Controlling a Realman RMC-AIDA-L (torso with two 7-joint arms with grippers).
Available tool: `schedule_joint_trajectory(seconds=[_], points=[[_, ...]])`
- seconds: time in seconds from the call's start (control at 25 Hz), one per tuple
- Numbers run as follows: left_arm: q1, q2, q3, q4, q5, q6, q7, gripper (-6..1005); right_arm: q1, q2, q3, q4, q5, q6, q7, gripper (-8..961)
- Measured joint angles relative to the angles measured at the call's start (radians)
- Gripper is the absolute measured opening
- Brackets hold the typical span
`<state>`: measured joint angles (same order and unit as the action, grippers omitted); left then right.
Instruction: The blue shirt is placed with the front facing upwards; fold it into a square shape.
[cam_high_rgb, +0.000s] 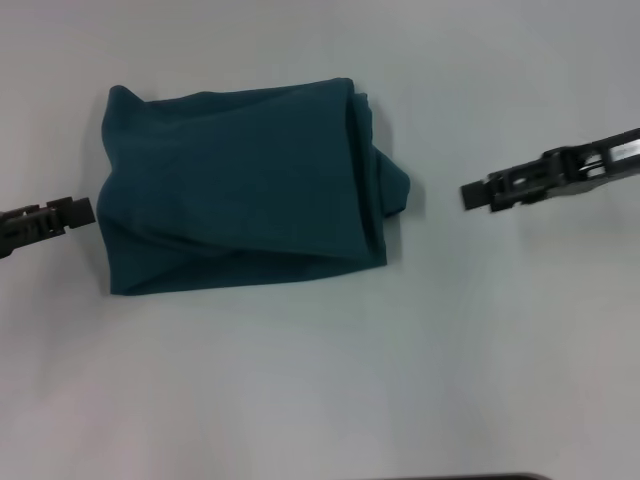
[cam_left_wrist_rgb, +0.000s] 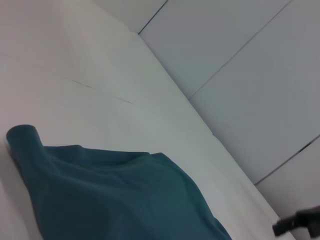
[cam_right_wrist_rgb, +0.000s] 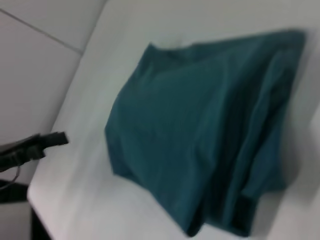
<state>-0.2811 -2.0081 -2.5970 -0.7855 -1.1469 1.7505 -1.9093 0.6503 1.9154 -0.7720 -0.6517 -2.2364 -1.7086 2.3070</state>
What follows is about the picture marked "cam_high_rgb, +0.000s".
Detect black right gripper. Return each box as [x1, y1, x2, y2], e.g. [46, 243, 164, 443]
[459, 127, 640, 214]

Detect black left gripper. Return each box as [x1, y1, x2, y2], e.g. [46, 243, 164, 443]
[0, 197, 97, 261]

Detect teal blue printed t-shirt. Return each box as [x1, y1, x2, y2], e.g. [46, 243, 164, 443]
[97, 76, 413, 297]

